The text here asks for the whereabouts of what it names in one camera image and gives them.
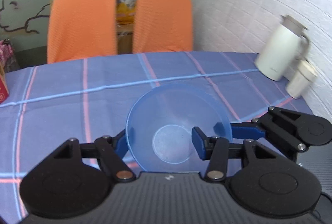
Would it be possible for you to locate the orange chair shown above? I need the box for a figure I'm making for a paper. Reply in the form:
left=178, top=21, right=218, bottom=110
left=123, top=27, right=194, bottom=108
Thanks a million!
left=47, top=0, right=118, bottom=64
left=132, top=0, right=193, bottom=53

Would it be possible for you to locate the translucent blue plastic bowl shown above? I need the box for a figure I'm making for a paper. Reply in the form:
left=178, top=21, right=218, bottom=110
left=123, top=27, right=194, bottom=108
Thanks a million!
left=126, top=84, right=232, bottom=172

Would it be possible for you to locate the white thermos jug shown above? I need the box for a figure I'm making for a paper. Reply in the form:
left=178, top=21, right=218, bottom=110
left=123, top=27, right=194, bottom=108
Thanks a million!
left=254, top=15, right=310, bottom=81

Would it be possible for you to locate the red cracker box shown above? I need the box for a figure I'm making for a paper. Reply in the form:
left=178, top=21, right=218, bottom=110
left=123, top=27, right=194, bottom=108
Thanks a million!
left=0, top=64, right=9, bottom=103

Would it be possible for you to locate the blue plaid tablecloth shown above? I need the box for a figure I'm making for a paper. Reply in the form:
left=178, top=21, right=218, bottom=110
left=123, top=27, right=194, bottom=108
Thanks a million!
left=1, top=52, right=311, bottom=223

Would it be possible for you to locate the right orange chair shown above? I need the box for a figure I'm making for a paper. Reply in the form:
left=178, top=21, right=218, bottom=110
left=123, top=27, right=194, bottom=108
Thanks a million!
left=132, top=0, right=193, bottom=53

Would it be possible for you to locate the white travel mug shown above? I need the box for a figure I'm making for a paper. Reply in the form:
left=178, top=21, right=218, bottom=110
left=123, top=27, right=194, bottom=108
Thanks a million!
left=286, top=59, right=317, bottom=99

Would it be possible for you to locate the left orange chair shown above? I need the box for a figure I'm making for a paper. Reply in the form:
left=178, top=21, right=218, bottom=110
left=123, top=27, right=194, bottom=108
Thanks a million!
left=47, top=0, right=118, bottom=64

